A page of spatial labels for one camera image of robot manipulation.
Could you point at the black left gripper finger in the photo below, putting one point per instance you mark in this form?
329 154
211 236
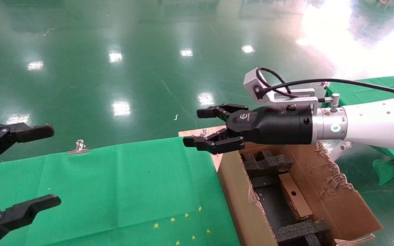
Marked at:
19 213
29 133

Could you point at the large green table cloth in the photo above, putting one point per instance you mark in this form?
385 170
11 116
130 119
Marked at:
97 188

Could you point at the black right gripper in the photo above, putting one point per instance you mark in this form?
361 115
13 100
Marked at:
272 124

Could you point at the large open brown carton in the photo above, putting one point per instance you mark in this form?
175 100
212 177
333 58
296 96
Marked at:
340 205

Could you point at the black foam insert block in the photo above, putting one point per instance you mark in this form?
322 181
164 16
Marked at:
296 233
268 164

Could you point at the black foam carton liner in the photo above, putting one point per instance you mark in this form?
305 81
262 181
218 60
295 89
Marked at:
272 205

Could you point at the green cloth with hanging corner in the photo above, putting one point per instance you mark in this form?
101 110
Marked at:
354 93

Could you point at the small brown cardboard box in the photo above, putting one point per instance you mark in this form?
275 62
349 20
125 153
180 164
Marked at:
294 196

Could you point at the silver binder clip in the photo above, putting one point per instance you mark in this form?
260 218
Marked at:
324 85
78 150
204 132

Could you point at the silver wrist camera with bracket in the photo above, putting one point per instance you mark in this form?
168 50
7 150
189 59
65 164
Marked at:
251 83

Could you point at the white table leg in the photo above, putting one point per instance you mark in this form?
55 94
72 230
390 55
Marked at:
337 152

